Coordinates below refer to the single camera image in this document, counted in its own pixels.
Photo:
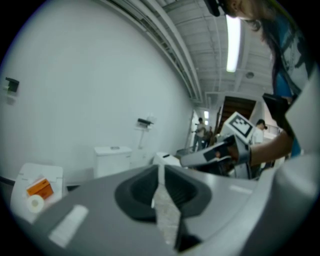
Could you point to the grey ceiling duct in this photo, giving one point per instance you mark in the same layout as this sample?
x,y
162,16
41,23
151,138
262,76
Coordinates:
x,y
175,55

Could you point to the orange and white box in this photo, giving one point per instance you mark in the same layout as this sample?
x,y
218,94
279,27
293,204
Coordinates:
x,y
40,189

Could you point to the white toilet with tank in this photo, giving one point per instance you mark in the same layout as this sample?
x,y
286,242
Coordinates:
x,y
112,162

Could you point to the black wall holder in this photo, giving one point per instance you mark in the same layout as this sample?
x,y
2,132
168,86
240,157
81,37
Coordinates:
x,y
12,84

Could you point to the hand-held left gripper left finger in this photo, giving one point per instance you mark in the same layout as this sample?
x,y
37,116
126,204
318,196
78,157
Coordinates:
x,y
100,220

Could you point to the long ceiling light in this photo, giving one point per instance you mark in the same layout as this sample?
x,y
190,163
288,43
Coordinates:
x,y
233,42

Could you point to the person's right hand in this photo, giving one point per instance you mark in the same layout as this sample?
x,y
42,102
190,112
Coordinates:
x,y
232,153

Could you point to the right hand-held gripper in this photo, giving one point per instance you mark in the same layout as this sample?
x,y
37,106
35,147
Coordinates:
x,y
240,127

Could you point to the black head-worn camera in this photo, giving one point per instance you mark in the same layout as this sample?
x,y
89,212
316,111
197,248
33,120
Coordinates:
x,y
212,7

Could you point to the white toilet with flat lid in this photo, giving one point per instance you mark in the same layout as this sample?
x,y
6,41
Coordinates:
x,y
22,180

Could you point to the plain white toilet paper roll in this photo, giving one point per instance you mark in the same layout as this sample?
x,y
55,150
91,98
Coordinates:
x,y
35,203

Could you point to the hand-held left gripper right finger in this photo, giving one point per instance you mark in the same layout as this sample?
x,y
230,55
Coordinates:
x,y
220,200

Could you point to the person's face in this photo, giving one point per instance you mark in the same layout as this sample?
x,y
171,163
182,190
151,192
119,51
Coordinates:
x,y
235,7

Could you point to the person's right forearm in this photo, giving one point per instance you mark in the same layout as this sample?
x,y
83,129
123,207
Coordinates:
x,y
270,150

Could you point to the person's blue t-shirt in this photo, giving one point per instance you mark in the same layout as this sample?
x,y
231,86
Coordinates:
x,y
282,82

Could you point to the black and white wall shelf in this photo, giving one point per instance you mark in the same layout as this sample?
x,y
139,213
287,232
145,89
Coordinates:
x,y
145,121

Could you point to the brown wooden staircase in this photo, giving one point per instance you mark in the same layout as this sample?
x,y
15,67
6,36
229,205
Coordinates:
x,y
237,106

